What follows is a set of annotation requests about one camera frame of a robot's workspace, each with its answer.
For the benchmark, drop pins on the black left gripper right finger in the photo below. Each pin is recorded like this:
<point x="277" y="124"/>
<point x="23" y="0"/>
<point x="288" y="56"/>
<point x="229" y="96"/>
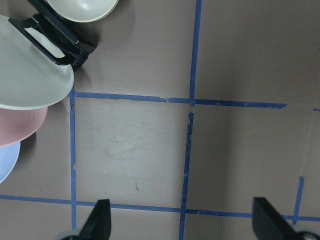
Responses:
<point x="268" y="224"/>

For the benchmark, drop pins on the cream plate in rack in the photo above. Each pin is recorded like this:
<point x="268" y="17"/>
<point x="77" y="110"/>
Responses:
<point x="29" y="80"/>

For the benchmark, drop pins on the pink plate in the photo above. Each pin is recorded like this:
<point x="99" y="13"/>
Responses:
<point x="17" y="125"/>

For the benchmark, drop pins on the blue plate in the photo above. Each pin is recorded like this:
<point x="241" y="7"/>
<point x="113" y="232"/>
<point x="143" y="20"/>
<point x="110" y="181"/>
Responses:
<point x="8" y="158"/>

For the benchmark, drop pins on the black dish rack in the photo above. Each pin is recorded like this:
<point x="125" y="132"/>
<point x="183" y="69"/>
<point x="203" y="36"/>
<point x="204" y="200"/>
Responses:
<point x="76" y="49"/>

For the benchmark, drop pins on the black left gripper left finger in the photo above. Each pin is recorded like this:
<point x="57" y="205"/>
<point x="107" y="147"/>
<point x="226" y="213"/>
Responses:
<point x="98" y="224"/>

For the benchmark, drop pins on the cream bowl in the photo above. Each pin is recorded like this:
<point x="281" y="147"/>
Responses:
<point x="83" y="11"/>

